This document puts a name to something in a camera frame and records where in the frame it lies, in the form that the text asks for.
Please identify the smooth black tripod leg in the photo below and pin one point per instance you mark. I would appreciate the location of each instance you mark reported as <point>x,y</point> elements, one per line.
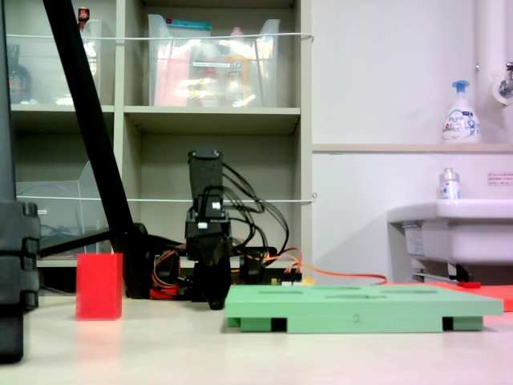
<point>90,120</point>

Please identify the notched black tripod leg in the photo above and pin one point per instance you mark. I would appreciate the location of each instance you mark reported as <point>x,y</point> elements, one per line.
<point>14,280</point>

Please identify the large clear plastic bin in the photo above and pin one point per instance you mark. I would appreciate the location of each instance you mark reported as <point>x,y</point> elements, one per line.
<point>180,80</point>

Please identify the green circuit board with connectors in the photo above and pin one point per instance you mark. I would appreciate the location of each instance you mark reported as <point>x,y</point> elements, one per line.
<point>289,282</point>

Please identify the white sink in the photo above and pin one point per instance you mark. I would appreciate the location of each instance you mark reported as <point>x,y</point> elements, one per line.
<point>461,236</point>

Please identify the white sink sticker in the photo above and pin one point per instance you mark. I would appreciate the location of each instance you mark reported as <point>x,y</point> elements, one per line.
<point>414,242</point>

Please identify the white foam soap bottle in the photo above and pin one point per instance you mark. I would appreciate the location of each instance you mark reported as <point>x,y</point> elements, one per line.
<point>461,120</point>

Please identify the red square block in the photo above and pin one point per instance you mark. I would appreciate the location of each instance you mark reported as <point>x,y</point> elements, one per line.
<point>99,286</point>

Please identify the green shape sorting board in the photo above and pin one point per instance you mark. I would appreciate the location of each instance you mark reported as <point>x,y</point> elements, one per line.
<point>360,310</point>

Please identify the dark glass bottle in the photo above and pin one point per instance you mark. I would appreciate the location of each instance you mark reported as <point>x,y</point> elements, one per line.
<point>18,80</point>

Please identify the beige shelf unit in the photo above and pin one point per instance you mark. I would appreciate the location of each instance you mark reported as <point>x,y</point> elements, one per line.
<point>212,116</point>

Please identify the small clear sanitizer bottle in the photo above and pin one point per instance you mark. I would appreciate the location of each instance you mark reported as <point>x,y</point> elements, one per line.
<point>448,186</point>

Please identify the metal faucet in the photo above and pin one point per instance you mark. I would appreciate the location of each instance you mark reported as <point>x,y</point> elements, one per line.
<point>504,86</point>

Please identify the pink wall sign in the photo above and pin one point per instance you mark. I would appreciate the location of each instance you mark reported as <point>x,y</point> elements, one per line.
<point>501,179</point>

